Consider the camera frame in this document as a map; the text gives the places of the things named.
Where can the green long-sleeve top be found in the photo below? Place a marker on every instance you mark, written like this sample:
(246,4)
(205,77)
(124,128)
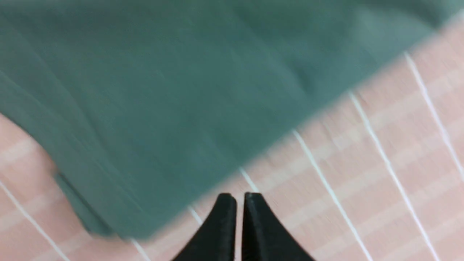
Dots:
(146,105)

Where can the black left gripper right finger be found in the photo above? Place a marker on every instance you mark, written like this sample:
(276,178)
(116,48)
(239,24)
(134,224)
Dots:
(264,238)

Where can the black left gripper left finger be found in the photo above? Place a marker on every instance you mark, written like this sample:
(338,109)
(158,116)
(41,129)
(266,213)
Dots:
(215,238)

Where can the pink checkered tablecloth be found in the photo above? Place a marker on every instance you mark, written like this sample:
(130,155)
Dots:
(377,177)

